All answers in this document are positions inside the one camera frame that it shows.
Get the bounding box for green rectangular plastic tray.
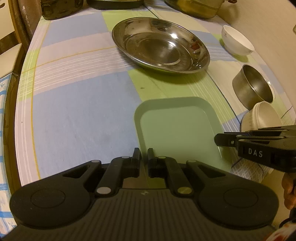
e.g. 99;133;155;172
134;97;232;172

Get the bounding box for white ceramic bowl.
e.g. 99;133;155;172
221;25;255;56

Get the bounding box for right hand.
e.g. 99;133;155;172
281;173;296;210

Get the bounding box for blue white patterned cloth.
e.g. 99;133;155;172
0;73;16;232

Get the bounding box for checkered pastel tablecloth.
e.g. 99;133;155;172
15;4;295;185

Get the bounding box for stainless steel bowl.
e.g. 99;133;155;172
232;64;274;110

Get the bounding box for large stainless steel plate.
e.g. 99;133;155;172
112;17;210;74

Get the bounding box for stainless steel kettle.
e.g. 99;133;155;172
86;0;144;10

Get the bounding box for cooking oil bottle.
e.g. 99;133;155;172
40;0;84;20

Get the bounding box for stainless steel steamer pot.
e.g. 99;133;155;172
165;0;225;20

